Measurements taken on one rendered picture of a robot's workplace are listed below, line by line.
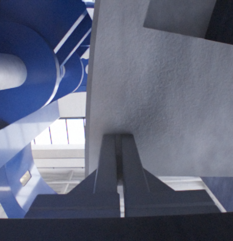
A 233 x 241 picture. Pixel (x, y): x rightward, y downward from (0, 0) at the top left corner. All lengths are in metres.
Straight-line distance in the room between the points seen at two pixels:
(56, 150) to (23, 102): 9.45
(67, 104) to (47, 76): 9.16
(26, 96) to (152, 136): 0.45
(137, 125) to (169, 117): 0.03
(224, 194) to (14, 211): 3.21
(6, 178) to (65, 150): 7.08
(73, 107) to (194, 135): 9.49
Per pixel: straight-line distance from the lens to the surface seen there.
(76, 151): 9.69
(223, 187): 0.27
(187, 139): 0.17
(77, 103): 9.53
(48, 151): 10.17
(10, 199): 3.21
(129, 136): 0.15
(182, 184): 10.41
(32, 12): 0.60
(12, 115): 0.60
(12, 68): 0.49
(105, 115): 0.15
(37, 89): 0.54
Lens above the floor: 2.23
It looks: 17 degrees up
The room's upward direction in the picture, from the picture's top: 179 degrees clockwise
